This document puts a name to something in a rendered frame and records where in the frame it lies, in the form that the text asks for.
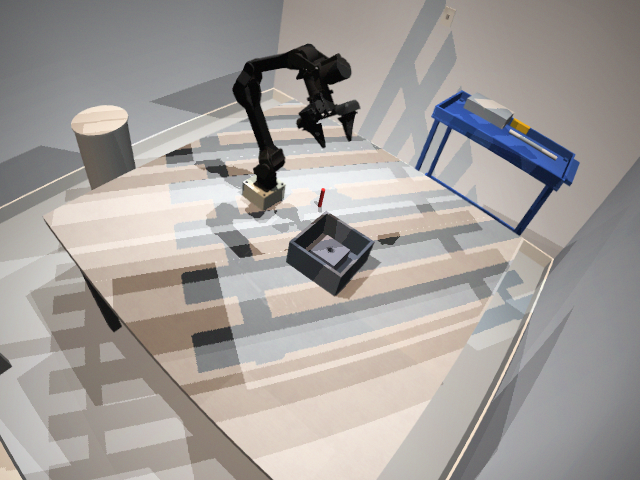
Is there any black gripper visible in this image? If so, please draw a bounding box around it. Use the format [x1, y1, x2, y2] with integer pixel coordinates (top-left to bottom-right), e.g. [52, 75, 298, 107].
[297, 87, 361, 148]

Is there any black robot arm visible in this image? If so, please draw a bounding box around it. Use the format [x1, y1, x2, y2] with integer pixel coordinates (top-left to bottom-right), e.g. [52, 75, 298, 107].
[232, 44, 351, 192]

